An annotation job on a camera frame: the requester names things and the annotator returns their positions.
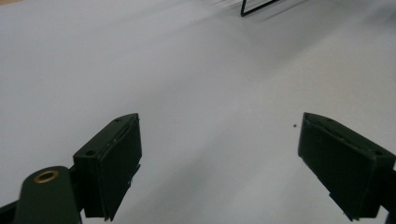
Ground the black wire rack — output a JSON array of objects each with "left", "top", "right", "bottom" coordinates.
[{"left": 239, "top": 0, "right": 282, "bottom": 18}]

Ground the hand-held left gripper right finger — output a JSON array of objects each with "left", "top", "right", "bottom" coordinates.
[{"left": 297, "top": 111, "right": 396, "bottom": 222}]

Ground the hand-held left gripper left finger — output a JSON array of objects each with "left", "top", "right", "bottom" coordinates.
[{"left": 72, "top": 112, "right": 143, "bottom": 222}]

